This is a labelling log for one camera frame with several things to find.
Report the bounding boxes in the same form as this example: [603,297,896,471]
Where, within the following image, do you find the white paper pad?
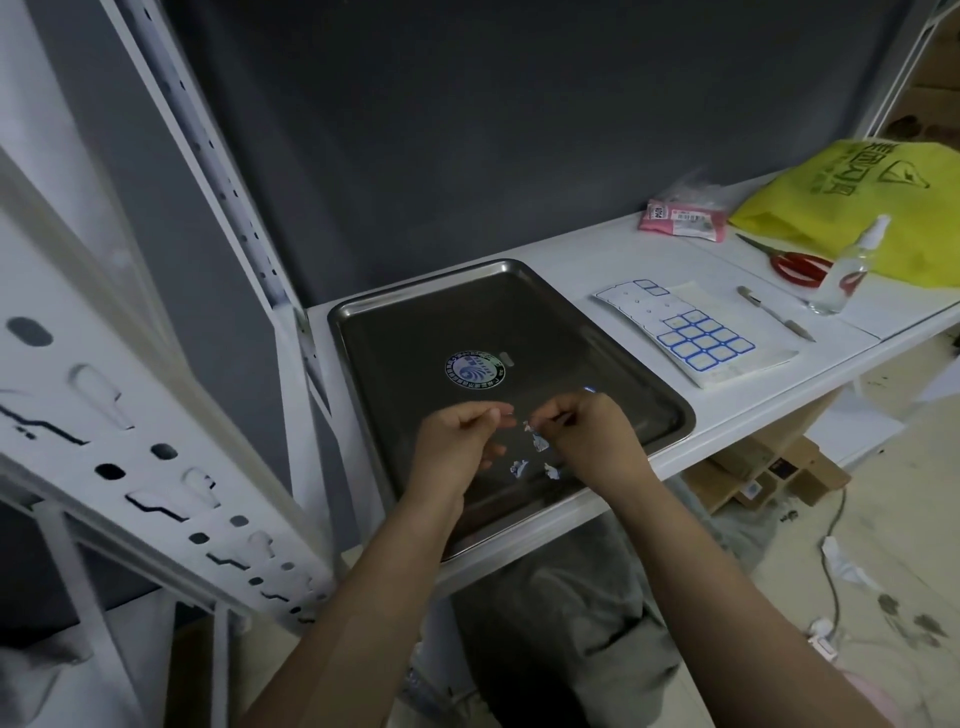
[593,279,800,390]

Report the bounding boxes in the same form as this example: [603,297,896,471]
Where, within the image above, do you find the white-grey cloth bundle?
[0,626,91,728]

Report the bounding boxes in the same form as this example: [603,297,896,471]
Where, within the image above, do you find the cardboard box with dark print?
[888,29,960,140]

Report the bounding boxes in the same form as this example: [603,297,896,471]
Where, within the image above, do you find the white torn paper strip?
[821,536,879,590]

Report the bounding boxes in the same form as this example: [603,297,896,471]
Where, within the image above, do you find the white perforated shelf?
[0,0,339,639]

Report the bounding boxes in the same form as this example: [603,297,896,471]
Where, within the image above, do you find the pink round disc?
[839,671,901,728]

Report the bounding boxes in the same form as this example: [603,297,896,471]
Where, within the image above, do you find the white paper sheet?
[824,389,909,466]

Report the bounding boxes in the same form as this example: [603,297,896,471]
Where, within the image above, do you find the person's right forearm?
[603,472,886,728]

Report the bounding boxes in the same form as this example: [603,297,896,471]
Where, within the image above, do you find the yellow-green plastic bag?
[728,138,960,290]

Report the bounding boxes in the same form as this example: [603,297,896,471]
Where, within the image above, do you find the pink packet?
[637,176,730,244]

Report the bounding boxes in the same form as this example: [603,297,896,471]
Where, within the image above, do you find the clear spray bottle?
[808,213,892,316]

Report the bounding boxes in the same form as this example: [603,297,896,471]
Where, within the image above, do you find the person's right hand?
[533,389,663,504]

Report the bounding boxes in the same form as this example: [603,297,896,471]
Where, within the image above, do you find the black cable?
[821,487,849,624]

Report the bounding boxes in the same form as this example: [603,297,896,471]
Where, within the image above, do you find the person's left forearm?
[239,494,466,728]

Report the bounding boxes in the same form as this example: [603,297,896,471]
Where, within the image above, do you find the round blue-white sticker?
[443,348,508,391]

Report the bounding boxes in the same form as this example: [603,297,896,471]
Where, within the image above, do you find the red scissors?
[734,233,835,286]

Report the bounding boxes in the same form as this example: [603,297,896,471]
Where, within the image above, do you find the grey pen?
[736,284,817,344]

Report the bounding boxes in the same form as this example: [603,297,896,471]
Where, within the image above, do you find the brown cardboard box piece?
[686,393,853,519]

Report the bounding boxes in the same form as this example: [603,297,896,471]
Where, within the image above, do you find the white power strip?
[806,616,845,661]

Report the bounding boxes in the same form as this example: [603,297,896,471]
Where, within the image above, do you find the sheet of blue-bordered labels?
[593,279,755,374]

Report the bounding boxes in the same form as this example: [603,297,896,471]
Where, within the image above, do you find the steel tray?
[327,258,697,564]

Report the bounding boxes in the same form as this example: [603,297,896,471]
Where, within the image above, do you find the white metal shelving rack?
[303,172,960,601]

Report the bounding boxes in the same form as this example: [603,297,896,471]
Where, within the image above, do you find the person's left hand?
[401,401,519,528]

